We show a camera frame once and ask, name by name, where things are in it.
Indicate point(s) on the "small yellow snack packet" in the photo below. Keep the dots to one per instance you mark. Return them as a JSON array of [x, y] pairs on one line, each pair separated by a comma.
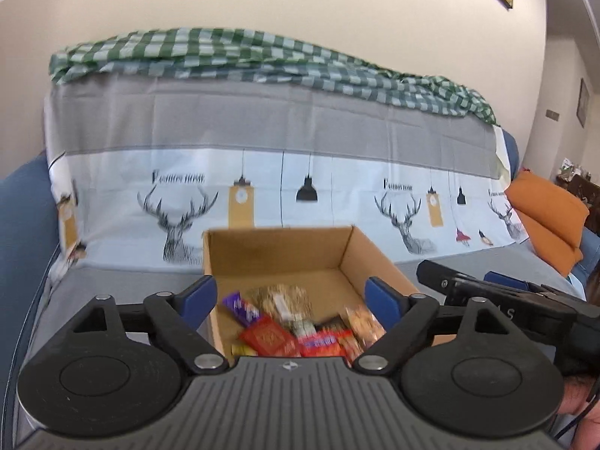
[[243, 350]]

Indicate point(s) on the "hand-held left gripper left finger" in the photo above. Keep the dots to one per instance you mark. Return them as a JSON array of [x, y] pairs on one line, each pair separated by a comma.
[[199, 300]]

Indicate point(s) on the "printed grey sofa cover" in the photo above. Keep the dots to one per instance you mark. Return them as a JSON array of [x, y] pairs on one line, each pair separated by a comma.
[[234, 117]]

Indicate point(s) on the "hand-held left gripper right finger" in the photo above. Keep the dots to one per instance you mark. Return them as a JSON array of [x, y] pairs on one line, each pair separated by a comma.
[[382, 300]]

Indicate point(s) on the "small framed wall picture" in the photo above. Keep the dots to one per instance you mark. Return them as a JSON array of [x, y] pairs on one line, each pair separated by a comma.
[[582, 103]]

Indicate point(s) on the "clear packet of brown snacks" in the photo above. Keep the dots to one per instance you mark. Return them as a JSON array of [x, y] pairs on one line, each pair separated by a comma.
[[364, 326]]

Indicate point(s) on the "wall switch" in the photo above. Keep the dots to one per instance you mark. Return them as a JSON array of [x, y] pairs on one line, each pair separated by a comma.
[[553, 115]]

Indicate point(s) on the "purple lollipop packet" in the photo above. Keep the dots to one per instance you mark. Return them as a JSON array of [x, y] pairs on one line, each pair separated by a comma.
[[240, 308]]

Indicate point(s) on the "clear granola snack packet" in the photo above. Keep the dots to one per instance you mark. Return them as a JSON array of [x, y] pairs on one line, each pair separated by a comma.
[[281, 302]]

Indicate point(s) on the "dark wooden cabinet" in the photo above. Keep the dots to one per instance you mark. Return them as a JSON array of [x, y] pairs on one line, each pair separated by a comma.
[[581, 192]]

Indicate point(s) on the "person's right hand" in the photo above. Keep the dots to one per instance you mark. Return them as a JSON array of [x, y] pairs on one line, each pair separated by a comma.
[[574, 393]]

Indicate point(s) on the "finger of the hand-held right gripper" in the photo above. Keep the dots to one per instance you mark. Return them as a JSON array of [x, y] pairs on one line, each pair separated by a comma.
[[506, 279], [450, 283]]

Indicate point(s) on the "deer print sofa cover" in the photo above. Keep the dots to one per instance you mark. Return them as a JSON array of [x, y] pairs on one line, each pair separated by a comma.
[[23, 220]]

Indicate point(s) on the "green checkered cloth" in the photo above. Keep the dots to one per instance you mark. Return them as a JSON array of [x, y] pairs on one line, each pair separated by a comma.
[[234, 54]]

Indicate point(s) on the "orange cushion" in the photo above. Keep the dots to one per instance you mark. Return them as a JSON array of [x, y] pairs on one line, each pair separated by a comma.
[[553, 248], [548, 201]]

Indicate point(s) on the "cardboard box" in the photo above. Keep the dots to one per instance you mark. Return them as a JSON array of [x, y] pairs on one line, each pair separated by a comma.
[[281, 253]]

